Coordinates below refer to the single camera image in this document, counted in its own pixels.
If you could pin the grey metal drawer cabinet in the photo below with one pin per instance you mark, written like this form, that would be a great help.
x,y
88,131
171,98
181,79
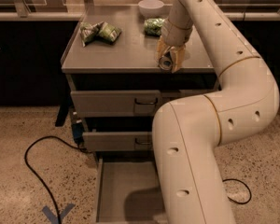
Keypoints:
x,y
129,64

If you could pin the grey drawer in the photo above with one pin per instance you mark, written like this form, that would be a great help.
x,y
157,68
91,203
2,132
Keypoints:
x,y
128,192
117,141
142,103

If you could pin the green chip bag right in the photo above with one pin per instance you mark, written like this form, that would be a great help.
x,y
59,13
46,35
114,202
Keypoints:
x,y
153,26

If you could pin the grey bottom drawer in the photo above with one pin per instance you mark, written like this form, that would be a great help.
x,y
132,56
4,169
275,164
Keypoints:
x,y
128,192

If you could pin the green chip bag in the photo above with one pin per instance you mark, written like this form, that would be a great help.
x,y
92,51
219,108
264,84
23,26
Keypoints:
x,y
101,30
153,26

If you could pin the green chip bag left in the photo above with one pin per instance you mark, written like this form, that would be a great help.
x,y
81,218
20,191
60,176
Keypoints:
x,y
101,30

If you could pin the grey top drawer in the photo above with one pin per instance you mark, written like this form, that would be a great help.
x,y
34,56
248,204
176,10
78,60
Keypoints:
x,y
142,103

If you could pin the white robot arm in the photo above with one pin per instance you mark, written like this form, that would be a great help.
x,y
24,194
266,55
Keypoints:
x,y
186,131

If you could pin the blue power box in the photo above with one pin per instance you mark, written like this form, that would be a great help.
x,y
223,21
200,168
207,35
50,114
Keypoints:
x,y
77,132

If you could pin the grey middle drawer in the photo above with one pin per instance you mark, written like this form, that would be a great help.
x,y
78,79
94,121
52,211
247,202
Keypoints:
x,y
117,141

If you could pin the white bowl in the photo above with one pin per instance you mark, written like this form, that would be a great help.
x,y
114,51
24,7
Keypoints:
x,y
150,8

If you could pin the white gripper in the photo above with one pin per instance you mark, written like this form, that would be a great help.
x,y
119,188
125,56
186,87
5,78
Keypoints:
x,y
174,35

